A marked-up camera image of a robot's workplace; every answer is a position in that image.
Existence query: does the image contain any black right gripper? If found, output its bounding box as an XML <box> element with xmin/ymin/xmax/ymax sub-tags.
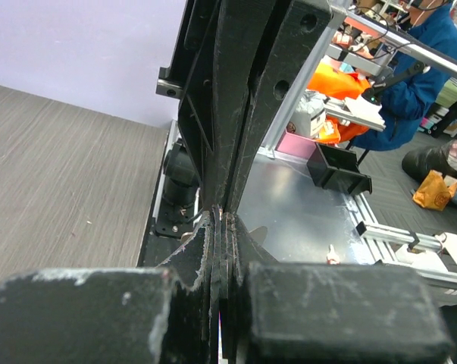
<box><xmin>155</xmin><ymin>0</ymin><xmax>332</xmax><ymax>213</ymax></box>

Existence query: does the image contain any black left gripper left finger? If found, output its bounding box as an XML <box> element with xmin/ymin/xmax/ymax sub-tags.
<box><xmin>0</xmin><ymin>211</ymin><xmax>219</xmax><ymax>363</ymax></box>

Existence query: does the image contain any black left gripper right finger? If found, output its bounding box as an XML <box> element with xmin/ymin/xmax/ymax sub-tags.
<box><xmin>220</xmin><ymin>212</ymin><xmax>455</xmax><ymax>364</ymax></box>

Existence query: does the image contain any black plastic bin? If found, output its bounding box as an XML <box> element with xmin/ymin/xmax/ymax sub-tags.
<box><xmin>306</xmin><ymin>143</ymin><xmax>373</xmax><ymax>196</ymax></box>

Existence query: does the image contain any person in blue jacket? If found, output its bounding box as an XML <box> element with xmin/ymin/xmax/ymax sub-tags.
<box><xmin>353</xmin><ymin>1</ymin><xmax>457</xmax><ymax>152</ymax></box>

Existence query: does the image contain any yellow shopping bag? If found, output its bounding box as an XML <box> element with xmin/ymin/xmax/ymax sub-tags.
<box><xmin>412</xmin><ymin>170</ymin><xmax>457</xmax><ymax>212</ymax></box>

